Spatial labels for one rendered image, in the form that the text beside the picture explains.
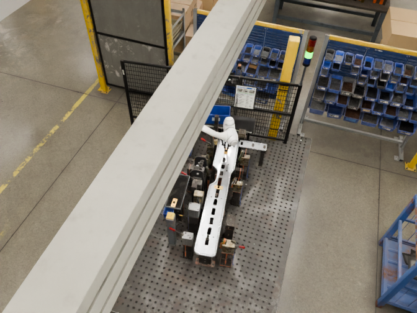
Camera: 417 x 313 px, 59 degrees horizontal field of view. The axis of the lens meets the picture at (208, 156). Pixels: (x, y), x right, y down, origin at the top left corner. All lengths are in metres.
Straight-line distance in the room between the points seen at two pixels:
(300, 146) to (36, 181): 3.33
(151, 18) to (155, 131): 4.48
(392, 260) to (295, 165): 1.45
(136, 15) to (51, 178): 2.37
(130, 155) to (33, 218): 4.33
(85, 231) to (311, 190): 4.54
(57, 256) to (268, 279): 3.03
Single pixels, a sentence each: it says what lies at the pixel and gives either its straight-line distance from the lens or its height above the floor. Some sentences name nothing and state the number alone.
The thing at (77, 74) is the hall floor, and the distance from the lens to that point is 6.73.
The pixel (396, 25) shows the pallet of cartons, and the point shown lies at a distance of 5.80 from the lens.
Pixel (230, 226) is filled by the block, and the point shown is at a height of 1.02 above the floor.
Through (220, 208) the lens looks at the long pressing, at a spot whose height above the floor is 1.00.
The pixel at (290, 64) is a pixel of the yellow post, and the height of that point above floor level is 1.75.
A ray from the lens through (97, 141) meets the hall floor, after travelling 5.44.
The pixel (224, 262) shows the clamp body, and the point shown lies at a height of 0.77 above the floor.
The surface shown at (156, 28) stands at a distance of 5.09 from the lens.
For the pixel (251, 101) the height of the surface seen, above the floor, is 1.26.
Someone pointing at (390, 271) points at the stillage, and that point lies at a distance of 4.48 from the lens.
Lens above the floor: 3.81
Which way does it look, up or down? 49 degrees down
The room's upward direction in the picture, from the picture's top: 3 degrees clockwise
